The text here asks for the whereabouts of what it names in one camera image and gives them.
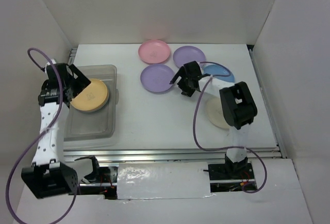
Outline blue plastic plate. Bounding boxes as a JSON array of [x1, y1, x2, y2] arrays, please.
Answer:
[[204, 64, 235, 83]]

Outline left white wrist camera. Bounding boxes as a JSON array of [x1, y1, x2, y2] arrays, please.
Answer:
[[43, 58, 58, 73]]

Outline white foil-edged board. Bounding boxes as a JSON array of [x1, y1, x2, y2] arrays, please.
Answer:
[[117, 162, 211, 200]]

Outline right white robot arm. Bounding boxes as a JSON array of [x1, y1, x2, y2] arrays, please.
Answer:
[[170, 61, 258, 180]]

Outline aluminium front rail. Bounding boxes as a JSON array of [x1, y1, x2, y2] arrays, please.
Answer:
[[63, 148, 282, 163]]

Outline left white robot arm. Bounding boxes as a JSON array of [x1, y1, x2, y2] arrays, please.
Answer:
[[21, 63, 102, 199]]

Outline pink plastic plate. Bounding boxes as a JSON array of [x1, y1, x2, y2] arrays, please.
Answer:
[[138, 40, 171, 64]]

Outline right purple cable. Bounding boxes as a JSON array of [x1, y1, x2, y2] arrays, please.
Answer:
[[192, 61, 268, 194]]

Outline cream plastic plate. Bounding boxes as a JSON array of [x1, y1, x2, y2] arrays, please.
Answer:
[[205, 97, 230, 130]]

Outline yellow bear plastic plate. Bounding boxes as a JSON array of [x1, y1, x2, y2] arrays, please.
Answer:
[[70, 78, 109, 112]]

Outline aluminium rail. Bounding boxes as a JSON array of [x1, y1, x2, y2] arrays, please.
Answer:
[[246, 44, 288, 159], [63, 148, 282, 163]]

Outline aluminium right side rail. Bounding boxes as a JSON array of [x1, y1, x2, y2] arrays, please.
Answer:
[[246, 44, 288, 159]]

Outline purple plate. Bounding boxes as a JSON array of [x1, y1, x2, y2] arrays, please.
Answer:
[[140, 64, 175, 94], [173, 46, 206, 68]]

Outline clear plastic bin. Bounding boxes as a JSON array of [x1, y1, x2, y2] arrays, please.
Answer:
[[64, 65, 119, 142]]

